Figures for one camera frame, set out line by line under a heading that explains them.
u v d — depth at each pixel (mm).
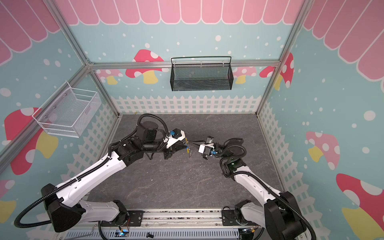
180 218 759
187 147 670
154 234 710
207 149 547
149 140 542
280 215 401
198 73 943
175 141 582
